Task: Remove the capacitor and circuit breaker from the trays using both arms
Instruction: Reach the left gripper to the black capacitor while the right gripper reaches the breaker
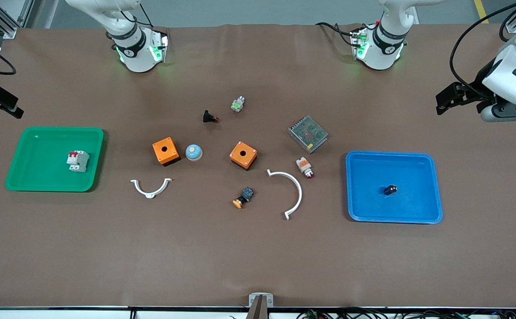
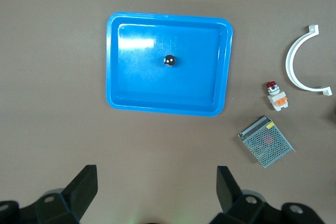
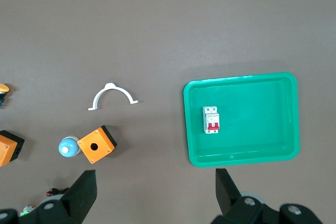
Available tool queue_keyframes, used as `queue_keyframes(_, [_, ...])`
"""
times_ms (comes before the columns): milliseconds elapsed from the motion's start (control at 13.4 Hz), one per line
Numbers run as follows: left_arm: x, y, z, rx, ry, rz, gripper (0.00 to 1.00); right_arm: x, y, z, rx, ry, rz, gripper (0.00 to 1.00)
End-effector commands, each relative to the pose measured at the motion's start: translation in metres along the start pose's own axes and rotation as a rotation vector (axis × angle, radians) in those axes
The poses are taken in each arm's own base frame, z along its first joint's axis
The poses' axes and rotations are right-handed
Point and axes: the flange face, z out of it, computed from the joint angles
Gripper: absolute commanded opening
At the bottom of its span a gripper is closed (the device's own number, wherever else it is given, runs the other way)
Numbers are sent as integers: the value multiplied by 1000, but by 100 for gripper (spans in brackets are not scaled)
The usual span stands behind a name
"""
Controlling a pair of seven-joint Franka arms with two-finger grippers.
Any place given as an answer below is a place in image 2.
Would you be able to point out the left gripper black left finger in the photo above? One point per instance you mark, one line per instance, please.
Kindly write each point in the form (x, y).
(84, 190)

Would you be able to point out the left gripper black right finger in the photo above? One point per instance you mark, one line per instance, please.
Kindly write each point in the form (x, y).
(228, 190)

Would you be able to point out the small black cylindrical capacitor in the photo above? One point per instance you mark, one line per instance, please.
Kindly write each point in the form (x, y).
(169, 61)

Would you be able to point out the metal mesh power supply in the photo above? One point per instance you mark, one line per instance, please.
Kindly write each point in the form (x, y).
(267, 142)

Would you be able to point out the red indicator lamp white-orange body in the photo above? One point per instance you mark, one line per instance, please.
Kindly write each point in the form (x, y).
(278, 100)

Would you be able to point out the blue plastic tray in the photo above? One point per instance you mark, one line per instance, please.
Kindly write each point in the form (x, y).
(183, 90)

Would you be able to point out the large white pipe clamp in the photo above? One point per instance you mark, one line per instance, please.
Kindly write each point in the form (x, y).
(288, 62)

